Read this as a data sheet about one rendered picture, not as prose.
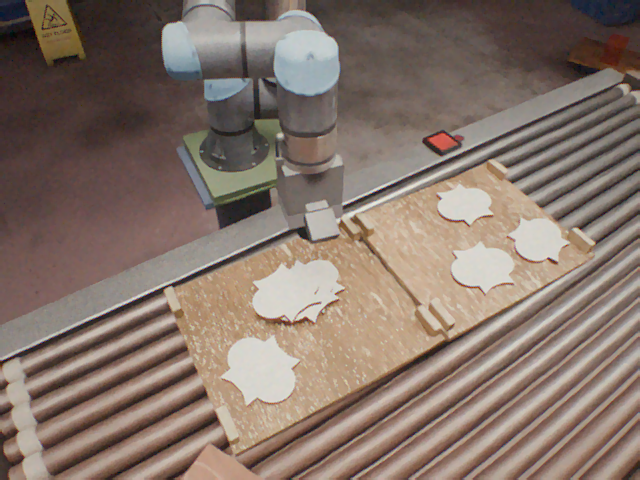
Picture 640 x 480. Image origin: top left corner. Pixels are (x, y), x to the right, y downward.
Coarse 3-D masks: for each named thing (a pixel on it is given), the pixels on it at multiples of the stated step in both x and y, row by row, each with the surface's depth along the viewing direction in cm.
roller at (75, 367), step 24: (624, 96) 146; (576, 120) 135; (600, 120) 138; (528, 144) 126; (552, 144) 130; (168, 312) 90; (120, 336) 86; (144, 336) 87; (72, 360) 82; (96, 360) 83; (24, 384) 79; (48, 384) 80; (0, 408) 77
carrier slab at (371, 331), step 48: (336, 240) 100; (192, 288) 91; (240, 288) 92; (384, 288) 92; (192, 336) 84; (240, 336) 84; (288, 336) 84; (336, 336) 84; (384, 336) 84; (336, 384) 78; (240, 432) 73
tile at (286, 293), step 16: (288, 272) 90; (304, 272) 90; (256, 288) 89; (272, 288) 88; (288, 288) 88; (304, 288) 88; (256, 304) 85; (272, 304) 85; (288, 304) 85; (304, 304) 85; (320, 304) 86; (288, 320) 84
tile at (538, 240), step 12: (528, 228) 101; (540, 228) 101; (552, 228) 101; (516, 240) 99; (528, 240) 99; (540, 240) 99; (552, 240) 99; (564, 240) 99; (516, 252) 97; (528, 252) 96; (540, 252) 96; (552, 252) 96
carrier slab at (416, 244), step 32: (416, 192) 110; (512, 192) 110; (384, 224) 103; (416, 224) 103; (448, 224) 103; (480, 224) 103; (512, 224) 103; (384, 256) 97; (416, 256) 97; (448, 256) 97; (512, 256) 97; (576, 256) 97; (416, 288) 91; (448, 288) 91; (512, 288) 91; (480, 320) 86
